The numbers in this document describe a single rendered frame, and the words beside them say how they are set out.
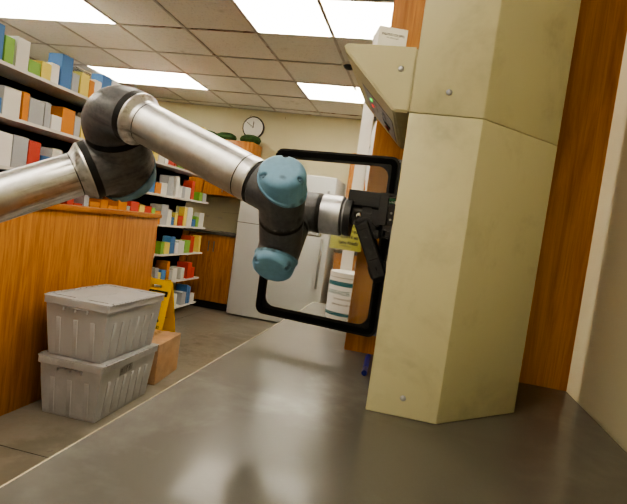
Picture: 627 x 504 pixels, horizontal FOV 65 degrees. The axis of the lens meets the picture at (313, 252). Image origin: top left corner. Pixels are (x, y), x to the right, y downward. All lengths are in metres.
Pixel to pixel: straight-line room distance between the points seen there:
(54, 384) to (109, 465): 2.52
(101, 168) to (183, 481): 0.64
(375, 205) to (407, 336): 0.25
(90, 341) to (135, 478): 2.38
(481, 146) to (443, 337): 0.29
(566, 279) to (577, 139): 0.30
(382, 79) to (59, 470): 0.66
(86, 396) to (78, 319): 0.42
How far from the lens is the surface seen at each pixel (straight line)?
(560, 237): 1.19
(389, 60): 0.83
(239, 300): 6.08
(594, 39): 1.28
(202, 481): 0.58
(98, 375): 2.93
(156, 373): 3.61
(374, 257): 0.89
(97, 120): 0.97
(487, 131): 0.81
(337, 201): 0.90
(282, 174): 0.74
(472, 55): 0.83
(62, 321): 3.01
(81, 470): 0.60
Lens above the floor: 1.22
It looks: 3 degrees down
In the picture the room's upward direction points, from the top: 8 degrees clockwise
